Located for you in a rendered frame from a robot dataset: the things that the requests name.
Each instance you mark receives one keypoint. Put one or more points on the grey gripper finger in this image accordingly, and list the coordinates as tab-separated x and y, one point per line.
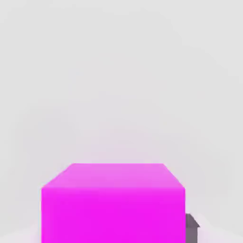
191	231

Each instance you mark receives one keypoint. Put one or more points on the small magenta cube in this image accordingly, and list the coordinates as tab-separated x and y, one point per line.
113	208

